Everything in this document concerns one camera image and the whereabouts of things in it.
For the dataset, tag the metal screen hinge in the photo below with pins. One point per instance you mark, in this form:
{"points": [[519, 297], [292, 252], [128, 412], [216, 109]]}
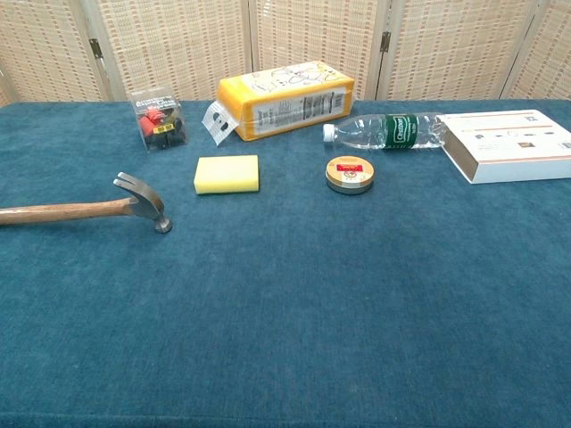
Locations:
{"points": [[385, 42], [95, 48]]}

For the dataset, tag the blue tablecloth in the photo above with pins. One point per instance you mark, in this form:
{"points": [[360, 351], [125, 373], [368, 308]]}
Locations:
{"points": [[285, 303]]}

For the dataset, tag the clear coffee capsule box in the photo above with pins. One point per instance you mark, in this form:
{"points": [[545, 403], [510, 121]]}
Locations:
{"points": [[160, 122]]}

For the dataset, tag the woven folding screen panel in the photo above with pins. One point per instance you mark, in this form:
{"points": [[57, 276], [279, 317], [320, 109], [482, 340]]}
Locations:
{"points": [[2, 96], [312, 31], [455, 49], [44, 49], [553, 53], [178, 44]]}

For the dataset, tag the yellow sponge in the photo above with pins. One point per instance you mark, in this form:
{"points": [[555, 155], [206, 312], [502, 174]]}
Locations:
{"points": [[226, 174]]}

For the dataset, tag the green label water bottle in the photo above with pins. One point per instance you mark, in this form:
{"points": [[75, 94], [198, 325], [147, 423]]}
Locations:
{"points": [[401, 130]]}

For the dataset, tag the round metal tin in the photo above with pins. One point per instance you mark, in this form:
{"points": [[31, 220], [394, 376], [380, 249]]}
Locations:
{"points": [[350, 175]]}

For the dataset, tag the white cardboard box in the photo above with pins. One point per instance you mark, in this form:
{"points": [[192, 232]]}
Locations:
{"points": [[508, 147]]}

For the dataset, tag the yellow tissue pack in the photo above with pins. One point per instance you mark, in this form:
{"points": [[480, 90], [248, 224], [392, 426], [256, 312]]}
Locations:
{"points": [[276, 102]]}

